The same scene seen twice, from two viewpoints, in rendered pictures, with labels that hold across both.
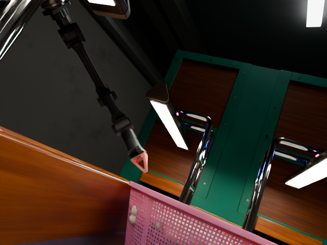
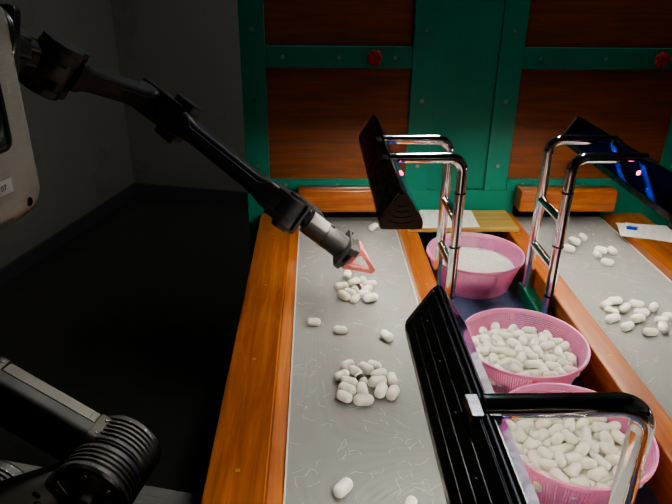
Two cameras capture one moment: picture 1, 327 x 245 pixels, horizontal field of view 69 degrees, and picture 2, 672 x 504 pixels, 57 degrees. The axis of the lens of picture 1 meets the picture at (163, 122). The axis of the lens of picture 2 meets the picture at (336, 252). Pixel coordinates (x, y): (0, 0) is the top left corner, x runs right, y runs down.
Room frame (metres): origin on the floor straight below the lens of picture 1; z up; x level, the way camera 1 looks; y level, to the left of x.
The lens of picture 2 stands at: (-0.19, 0.58, 1.49)
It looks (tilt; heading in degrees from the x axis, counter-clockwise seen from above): 25 degrees down; 337
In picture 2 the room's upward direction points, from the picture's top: 1 degrees clockwise
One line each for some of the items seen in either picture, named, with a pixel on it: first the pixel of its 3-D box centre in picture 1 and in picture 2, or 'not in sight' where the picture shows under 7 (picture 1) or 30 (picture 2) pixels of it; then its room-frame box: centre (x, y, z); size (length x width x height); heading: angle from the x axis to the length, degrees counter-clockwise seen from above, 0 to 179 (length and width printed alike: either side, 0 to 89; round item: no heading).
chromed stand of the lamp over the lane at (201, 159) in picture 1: (177, 166); (415, 233); (1.00, -0.13, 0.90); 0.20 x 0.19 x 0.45; 159
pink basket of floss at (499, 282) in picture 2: not in sight; (473, 266); (1.09, -0.38, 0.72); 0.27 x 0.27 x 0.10
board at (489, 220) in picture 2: (216, 217); (458, 220); (1.30, -0.45, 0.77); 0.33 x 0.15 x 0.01; 69
